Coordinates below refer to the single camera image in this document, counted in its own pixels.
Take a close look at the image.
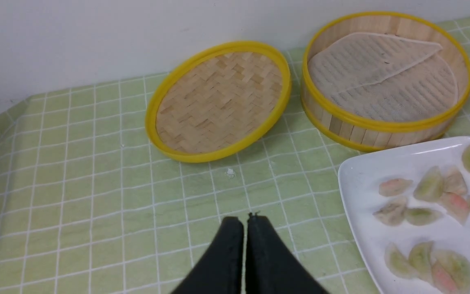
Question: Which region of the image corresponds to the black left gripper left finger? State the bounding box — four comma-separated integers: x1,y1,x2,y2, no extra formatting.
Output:
172,216,244,294

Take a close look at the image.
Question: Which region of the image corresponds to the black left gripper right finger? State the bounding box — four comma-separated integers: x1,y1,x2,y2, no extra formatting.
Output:
245,215,328,294

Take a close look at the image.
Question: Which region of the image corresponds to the green steamed dumpling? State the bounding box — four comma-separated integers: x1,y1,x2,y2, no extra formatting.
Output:
413,166,444,203

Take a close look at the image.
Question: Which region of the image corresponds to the pale white steamed dumpling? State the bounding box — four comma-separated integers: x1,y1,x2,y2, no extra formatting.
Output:
443,165,468,196

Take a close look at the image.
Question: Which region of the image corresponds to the white square plate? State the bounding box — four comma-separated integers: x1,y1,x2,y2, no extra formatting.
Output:
338,136,470,294

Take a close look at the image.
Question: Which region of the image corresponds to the green dumpling bottom left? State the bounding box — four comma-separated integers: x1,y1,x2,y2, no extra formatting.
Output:
384,243,418,279

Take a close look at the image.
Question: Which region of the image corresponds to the pale grey dumpling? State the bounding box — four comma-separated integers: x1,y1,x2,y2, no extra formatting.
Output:
373,196,407,226

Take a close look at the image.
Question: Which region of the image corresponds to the pink dumpling upper left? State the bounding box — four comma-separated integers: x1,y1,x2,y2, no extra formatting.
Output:
378,178,413,197

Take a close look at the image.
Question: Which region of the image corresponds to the green dumpling bottom middle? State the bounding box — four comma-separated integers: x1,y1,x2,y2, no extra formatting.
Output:
408,241,434,283

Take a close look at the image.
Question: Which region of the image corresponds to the green dumpling centre left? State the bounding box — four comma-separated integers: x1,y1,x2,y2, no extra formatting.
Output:
403,207,443,226

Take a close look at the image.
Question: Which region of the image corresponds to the green checkered tablecloth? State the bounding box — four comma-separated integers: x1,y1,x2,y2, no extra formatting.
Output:
0,18,470,294

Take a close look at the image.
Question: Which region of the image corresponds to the yellow bamboo steamer lid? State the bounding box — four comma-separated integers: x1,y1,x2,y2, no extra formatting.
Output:
145,41,292,163

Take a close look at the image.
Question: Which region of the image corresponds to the pink green dumpling bottom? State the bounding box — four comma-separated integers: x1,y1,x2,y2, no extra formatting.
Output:
431,249,470,294

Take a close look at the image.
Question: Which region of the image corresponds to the pink orange dumpling centre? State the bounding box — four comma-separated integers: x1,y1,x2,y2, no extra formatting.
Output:
439,192,470,226

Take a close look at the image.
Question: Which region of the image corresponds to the yellow bamboo steamer basket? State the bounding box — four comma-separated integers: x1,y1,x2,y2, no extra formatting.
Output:
300,11,470,152

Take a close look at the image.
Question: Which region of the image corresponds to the white steamer liner cloth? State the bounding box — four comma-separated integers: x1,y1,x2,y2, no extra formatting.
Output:
308,32,459,123

